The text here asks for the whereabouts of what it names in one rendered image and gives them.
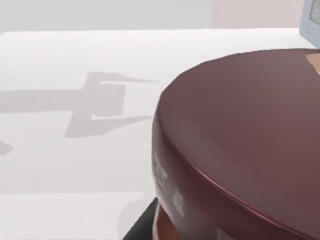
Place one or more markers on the dark red lidded jar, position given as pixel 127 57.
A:
pixel 237 140

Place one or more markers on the light blue rack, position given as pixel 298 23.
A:
pixel 311 20

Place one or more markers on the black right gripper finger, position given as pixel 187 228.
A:
pixel 143 222

